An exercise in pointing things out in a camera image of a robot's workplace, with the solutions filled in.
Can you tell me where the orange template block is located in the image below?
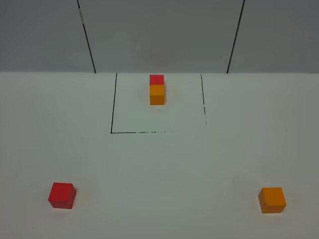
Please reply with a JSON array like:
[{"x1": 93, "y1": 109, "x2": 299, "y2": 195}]
[{"x1": 149, "y1": 85, "x2": 165, "y2": 105}]

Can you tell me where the red template block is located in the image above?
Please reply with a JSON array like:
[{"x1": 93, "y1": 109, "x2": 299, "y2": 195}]
[{"x1": 150, "y1": 75, "x2": 164, "y2": 85}]

